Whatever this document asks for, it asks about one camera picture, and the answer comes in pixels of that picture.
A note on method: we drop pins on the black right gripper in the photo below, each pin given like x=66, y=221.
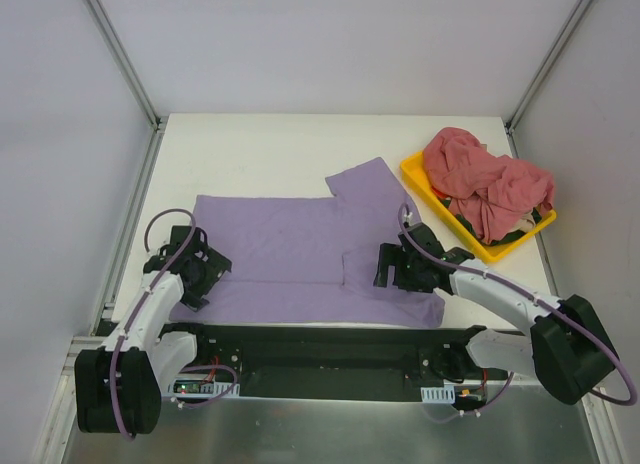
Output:
x=388, y=266

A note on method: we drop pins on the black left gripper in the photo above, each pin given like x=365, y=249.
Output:
x=212, y=276

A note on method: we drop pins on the purple t shirt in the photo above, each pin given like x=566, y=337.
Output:
x=303, y=260

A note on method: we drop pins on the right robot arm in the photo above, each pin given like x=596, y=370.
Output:
x=560, y=342

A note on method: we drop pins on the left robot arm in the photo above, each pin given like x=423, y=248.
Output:
x=119, y=385

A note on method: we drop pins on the yellow plastic tray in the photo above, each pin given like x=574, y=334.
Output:
x=413, y=175

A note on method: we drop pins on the green t shirt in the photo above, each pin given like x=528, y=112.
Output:
x=489, y=224

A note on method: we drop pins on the pink t shirt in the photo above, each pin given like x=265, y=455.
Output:
x=459, y=166

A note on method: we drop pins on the white cloth in tray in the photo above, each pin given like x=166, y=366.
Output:
x=525, y=224

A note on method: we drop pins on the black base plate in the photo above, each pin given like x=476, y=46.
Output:
x=331, y=363

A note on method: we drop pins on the white slotted cable duct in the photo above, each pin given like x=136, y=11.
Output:
x=199, y=390

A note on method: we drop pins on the left aluminium frame post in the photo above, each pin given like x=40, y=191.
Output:
x=109, y=34

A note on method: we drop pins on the aluminium frame post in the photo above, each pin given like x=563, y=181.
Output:
x=109, y=34
x=559, y=45

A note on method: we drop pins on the right aluminium frame post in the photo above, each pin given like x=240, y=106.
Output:
x=559, y=45

